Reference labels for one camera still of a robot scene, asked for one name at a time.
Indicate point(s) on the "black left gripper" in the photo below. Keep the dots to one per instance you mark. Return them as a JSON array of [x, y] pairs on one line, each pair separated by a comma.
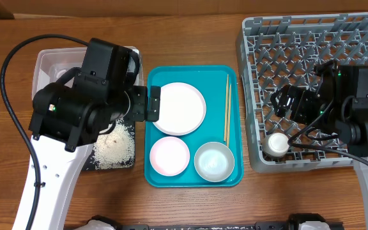
[[140, 110]]

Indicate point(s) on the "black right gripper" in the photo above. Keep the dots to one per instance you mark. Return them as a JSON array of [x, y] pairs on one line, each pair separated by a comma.
[[300, 97]]

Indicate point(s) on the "pink round plate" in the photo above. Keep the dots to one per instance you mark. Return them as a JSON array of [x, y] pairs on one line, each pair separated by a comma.
[[182, 109]]

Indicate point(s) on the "pile of rice grains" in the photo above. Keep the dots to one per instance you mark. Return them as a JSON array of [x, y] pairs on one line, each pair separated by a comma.
[[113, 148]]

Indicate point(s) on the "white cup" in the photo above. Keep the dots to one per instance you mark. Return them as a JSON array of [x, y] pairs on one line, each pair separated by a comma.
[[275, 145]]

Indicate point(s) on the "wooden chopstick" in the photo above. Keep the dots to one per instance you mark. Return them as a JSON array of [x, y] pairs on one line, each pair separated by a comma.
[[228, 117], [226, 108]]

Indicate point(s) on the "pink bowl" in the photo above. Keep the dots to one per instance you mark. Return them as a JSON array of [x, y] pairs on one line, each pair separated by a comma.
[[169, 156]]

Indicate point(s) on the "grey bowl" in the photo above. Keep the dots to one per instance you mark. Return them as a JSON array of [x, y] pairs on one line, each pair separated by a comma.
[[214, 162]]

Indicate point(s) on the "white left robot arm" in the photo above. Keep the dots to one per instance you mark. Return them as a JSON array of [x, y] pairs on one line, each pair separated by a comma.
[[69, 114]]

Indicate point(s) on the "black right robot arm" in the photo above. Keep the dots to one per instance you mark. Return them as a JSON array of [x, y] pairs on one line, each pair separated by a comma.
[[338, 107]]

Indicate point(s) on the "grey dishwasher rack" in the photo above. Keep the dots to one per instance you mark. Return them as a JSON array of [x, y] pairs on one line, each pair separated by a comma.
[[277, 51]]

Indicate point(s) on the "clear plastic waste bin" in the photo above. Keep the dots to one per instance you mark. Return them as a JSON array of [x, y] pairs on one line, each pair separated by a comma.
[[53, 64]]

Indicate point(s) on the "black rectangular tray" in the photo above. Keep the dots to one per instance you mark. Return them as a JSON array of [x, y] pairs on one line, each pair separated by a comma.
[[129, 127]]

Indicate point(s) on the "teal plastic serving tray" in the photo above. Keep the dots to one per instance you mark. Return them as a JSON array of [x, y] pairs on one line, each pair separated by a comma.
[[211, 81]]

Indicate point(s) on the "black rail at table edge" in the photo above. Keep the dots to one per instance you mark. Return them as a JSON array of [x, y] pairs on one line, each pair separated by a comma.
[[296, 221]]

